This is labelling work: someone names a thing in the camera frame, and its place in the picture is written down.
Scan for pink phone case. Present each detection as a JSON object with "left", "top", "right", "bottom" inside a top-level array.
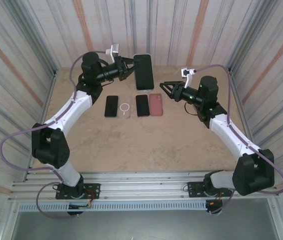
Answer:
[{"left": 148, "top": 93, "right": 164, "bottom": 118}]

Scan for clear ring-marked phone case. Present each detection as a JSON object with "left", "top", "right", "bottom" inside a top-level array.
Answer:
[{"left": 118, "top": 96, "right": 132, "bottom": 120}]

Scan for thin black gripper wire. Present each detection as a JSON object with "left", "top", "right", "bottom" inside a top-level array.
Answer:
[{"left": 184, "top": 101, "right": 200, "bottom": 116}]

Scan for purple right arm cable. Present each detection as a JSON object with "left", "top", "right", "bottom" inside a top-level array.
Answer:
[{"left": 193, "top": 64, "right": 283, "bottom": 216}]

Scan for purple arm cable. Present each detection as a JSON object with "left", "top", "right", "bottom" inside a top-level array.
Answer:
[
  {"left": 0, "top": 50, "right": 107, "bottom": 220},
  {"left": 193, "top": 64, "right": 283, "bottom": 216}
]

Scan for aluminium side rail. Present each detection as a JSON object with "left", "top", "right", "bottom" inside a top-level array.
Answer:
[
  {"left": 226, "top": 66, "right": 266, "bottom": 180},
  {"left": 25, "top": 69, "right": 59, "bottom": 182}
]

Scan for aluminium extrusion rail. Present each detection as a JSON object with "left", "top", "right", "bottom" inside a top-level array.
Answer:
[
  {"left": 7, "top": 192, "right": 282, "bottom": 203},
  {"left": 25, "top": 170, "right": 264, "bottom": 182},
  {"left": 10, "top": 179, "right": 277, "bottom": 195}
]

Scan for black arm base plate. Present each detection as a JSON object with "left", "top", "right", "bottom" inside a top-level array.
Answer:
[
  {"left": 186, "top": 181, "right": 233, "bottom": 198},
  {"left": 55, "top": 183, "right": 101, "bottom": 201}
]

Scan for red orange base wires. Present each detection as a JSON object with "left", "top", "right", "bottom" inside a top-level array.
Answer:
[
  {"left": 85, "top": 188, "right": 100, "bottom": 208},
  {"left": 206, "top": 191, "right": 226, "bottom": 208}
]

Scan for white perforated cable tray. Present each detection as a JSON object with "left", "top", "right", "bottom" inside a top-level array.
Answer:
[{"left": 18, "top": 201, "right": 207, "bottom": 212}]

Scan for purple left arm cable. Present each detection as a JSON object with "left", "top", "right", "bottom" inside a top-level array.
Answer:
[{"left": 0, "top": 50, "right": 107, "bottom": 220}]

